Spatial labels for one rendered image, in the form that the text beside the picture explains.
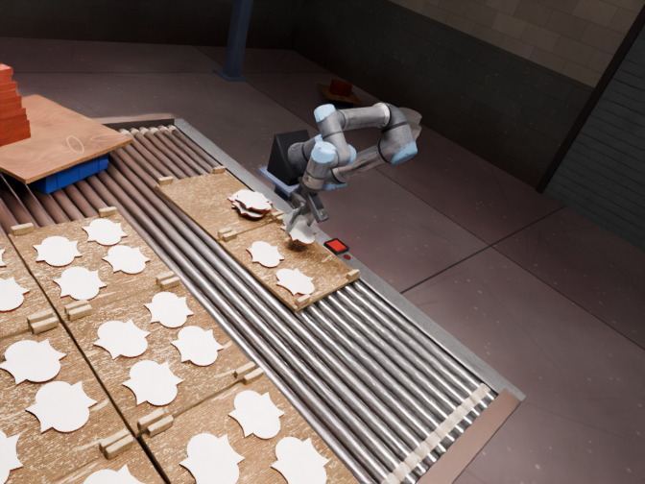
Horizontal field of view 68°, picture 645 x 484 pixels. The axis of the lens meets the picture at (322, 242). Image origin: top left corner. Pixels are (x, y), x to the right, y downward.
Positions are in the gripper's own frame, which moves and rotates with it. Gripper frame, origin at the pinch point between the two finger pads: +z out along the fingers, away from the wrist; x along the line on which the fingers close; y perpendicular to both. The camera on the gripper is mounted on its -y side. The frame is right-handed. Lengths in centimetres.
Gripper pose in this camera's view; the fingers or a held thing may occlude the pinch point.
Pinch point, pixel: (298, 229)
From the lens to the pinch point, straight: 179.1
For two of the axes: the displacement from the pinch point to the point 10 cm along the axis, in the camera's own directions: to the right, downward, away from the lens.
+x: -6.9, 2.4, -6.8
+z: -3.3, 7.4, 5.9
